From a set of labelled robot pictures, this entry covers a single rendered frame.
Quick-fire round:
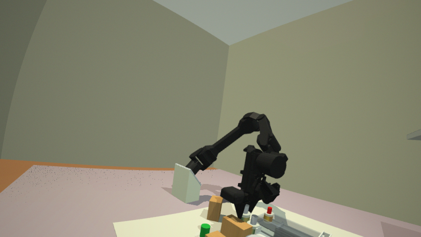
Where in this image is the orange rectangular block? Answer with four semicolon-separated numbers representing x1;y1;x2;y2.
205;230;225;237

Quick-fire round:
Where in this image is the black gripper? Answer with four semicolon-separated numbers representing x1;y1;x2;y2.
220;168;265;219

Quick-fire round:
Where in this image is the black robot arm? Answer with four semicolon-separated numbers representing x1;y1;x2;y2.
186;112;288;204

